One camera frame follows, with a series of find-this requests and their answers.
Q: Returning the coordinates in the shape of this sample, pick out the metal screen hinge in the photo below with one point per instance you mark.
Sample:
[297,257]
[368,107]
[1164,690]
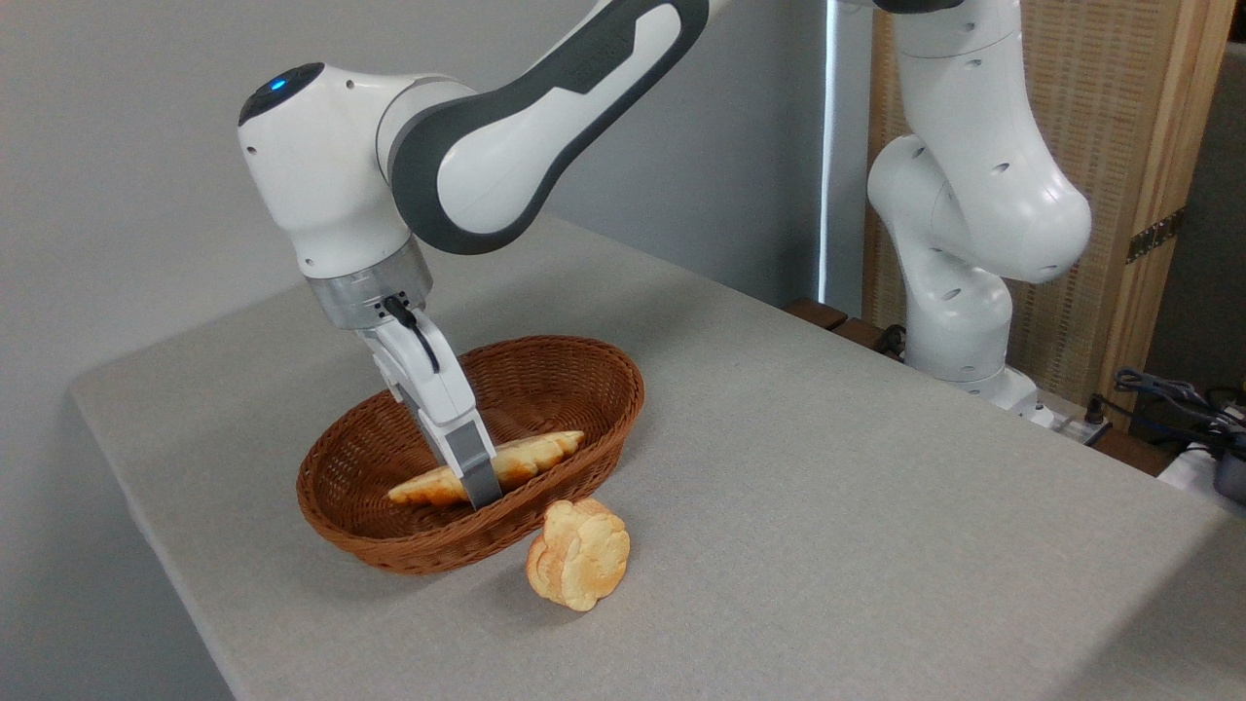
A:
[1154,237]

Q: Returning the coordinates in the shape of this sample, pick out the round flower-shaped bread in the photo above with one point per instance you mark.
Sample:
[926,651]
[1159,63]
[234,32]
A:
[579,555]

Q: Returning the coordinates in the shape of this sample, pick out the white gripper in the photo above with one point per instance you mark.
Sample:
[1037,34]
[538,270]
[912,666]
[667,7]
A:
[428,385]

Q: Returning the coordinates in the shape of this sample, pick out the long baguette bread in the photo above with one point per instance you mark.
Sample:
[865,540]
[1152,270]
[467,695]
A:
[535,456]

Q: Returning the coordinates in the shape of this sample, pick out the rattan wooden folding screen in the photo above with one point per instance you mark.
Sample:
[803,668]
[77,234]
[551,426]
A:
[1100,97]

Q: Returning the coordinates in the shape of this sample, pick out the brown wicker basket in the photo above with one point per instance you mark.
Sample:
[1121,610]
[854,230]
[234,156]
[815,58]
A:
[584,389]

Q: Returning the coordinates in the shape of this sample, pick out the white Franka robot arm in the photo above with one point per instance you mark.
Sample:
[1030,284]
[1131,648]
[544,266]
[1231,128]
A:
[331,166]

